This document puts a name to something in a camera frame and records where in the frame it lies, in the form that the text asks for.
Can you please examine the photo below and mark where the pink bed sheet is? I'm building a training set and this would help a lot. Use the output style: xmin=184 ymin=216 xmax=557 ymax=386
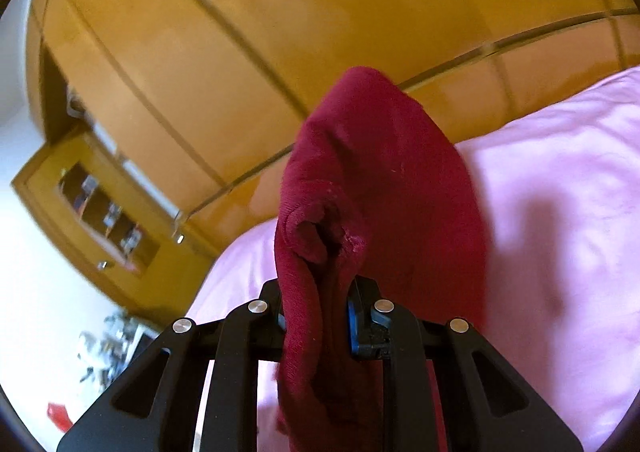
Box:
xmin=185 ymin=64 xmax=640 ymax=452

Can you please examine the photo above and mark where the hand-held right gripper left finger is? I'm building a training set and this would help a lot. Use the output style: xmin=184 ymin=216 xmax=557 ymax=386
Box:
xmin=56 ymin=279 xmax=288 ymax=452

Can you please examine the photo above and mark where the wooden wardrobe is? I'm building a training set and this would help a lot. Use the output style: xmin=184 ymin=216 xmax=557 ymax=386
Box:
xmin=30 ymin=0 xmax=640 ymax=253

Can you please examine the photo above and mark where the wooden shelf unit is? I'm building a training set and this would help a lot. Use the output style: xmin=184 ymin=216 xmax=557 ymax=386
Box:
xmin=12 ymin=129 xmax=216 ymax=305

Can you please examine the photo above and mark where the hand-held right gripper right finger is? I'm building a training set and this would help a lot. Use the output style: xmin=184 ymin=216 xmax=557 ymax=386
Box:
xmin=346 ymin=277 xmax=584 ymax=452

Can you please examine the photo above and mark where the dark red long-sleeved shirt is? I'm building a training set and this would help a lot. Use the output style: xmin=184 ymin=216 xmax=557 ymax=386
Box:
xmin=274 ymin=66 xmax=490 ymax=452

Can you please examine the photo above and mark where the red object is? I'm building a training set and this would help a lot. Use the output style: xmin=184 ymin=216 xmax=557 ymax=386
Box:
xmin=47 ymin=401 xmax=77 ymax=434

